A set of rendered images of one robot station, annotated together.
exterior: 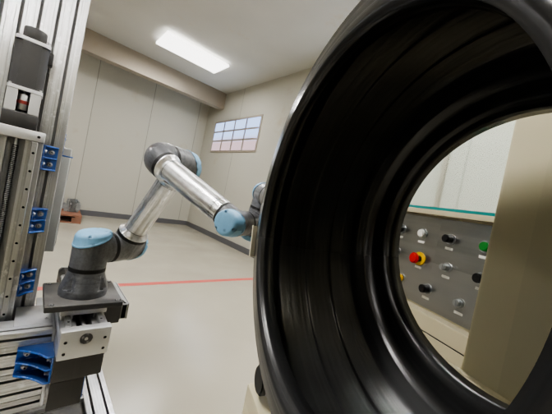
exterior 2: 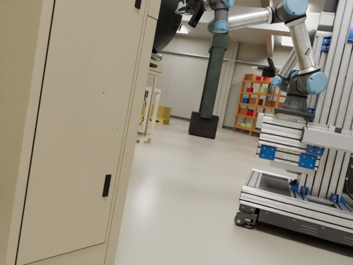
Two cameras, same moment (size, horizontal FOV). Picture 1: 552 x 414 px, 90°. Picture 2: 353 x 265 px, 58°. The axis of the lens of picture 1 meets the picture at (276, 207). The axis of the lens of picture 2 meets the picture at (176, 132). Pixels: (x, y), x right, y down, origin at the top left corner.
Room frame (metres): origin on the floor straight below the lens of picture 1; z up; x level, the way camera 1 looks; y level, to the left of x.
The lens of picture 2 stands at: (2.29, -0.96, 0.63)
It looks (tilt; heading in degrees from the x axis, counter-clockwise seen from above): 5 degrees down; 148
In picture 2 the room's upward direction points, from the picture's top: 11 degrees clockwise
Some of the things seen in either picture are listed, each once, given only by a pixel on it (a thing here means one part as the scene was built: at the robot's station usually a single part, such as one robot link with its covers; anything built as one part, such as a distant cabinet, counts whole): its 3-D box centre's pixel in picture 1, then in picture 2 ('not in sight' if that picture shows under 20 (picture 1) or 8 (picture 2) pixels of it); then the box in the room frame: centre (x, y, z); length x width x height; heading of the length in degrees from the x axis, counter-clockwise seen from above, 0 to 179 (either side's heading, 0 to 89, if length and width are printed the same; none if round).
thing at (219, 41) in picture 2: not in sight; (213, 72); (-3.98, 3.65, 1.52); 1.01 x 0.80 x 3.04; 132
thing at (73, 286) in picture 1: (85, 278); (295, 103); (1.00, 0.63, 0.77); 0.15 x 0.15 x 0.10
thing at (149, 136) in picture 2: not in sight; (133, 112); (-2.02, 0.94, 0.40); 0.60 x 0.35 x 0.80; 41
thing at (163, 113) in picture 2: not in sight; (145, 111); (-6.46, 3.30, 0.25); 1.45 x 1.04 x 0.50; 41
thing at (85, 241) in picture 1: (93, 247); (300, 83); (1.01, 0.63, 0.88); 0.13 x 0.12 x 0.14; 157
